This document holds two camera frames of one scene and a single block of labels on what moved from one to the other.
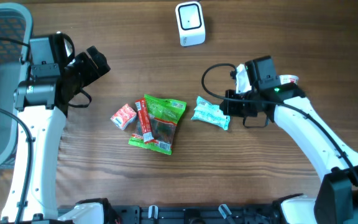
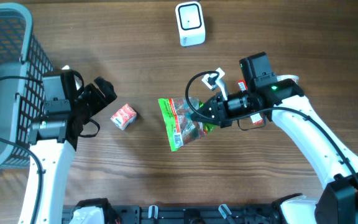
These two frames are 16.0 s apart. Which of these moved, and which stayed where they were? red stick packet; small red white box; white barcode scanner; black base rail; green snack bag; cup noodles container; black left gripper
Moved: red stick packet; black left gripper; green snack bag
Stayed: small red white box; white barcode scanner; cup noodles container; black base rail
